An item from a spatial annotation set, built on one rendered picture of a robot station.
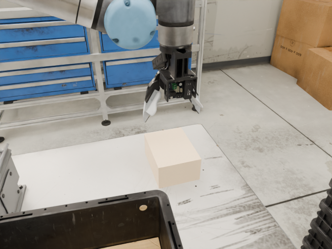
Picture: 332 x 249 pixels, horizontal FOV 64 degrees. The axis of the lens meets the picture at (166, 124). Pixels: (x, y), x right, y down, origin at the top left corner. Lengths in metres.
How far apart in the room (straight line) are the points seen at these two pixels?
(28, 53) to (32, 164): 1.30
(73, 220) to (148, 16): 0.31
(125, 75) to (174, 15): 1.64
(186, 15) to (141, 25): 0.18
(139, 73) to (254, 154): 1.08
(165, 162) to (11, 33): 1.59
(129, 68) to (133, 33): 1.75
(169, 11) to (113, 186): 0.47
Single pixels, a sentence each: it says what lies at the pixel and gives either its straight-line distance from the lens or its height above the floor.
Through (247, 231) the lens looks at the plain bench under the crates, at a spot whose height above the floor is 0.70.
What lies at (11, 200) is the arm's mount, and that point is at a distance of 0.74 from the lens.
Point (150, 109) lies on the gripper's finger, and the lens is 0.64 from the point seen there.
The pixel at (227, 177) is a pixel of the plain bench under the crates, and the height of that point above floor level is 0.70.
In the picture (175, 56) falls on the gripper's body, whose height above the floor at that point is 1.06.
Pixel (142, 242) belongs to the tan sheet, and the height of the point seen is 0.83.
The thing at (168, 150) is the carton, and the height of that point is 0.77.
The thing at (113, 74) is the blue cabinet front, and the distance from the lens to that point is 2.16.
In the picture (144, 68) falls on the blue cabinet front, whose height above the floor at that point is 0.45.
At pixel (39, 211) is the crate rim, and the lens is 0.44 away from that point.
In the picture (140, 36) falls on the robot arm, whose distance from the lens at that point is 0.41.
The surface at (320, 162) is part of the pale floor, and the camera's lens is 2.17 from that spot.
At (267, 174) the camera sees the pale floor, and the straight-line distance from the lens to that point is 1.92.
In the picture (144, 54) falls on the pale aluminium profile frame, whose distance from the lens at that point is 2.10.
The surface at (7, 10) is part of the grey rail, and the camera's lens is 2.05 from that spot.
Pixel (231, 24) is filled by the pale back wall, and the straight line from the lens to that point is 3.37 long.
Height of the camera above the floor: 1.24
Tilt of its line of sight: 33 degrees down
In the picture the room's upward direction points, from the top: straight up
